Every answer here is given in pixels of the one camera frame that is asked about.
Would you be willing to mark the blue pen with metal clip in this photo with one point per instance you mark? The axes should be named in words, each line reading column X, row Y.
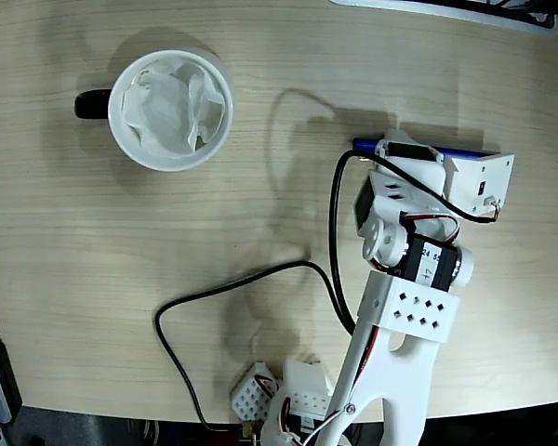
column 365, row 144

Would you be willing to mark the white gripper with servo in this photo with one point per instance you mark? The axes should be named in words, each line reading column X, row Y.
column 407, row 153

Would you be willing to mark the white camera mount with lens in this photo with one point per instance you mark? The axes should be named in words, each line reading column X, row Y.
column 488, row 176

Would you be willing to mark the crumpled white tissue paper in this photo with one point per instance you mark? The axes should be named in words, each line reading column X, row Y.
column 163, row 111

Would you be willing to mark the white monitor stand base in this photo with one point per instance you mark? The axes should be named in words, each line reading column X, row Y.
column 469, row 14

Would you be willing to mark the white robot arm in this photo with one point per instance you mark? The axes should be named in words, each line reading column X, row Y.
column 376, row 381

